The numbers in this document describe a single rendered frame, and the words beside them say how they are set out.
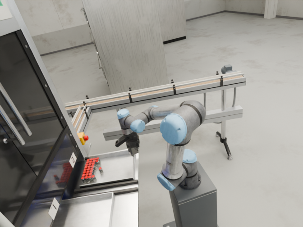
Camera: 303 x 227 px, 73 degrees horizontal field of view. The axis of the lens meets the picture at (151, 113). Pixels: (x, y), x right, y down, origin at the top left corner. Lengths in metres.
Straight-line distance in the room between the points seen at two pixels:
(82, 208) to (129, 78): 2.71
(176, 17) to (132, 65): 4.44
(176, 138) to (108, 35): 2.82
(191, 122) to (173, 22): 7.02
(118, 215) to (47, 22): 10.11
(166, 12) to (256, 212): 6.58
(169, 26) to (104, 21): 4.52
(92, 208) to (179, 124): 0.75
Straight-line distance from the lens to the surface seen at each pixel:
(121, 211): 1.23
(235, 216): 2.19
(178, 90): 2.11
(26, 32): 1.31
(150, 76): 3.76
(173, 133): 0.81
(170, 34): 7.77
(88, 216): 1.29
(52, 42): 10.92
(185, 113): 0.83
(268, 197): 2.36
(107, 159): 1.53
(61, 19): 10.73
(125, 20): 3.48
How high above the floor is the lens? 1.87
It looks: 32 degrees down
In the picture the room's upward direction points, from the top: 12 degrees counter-clockwise
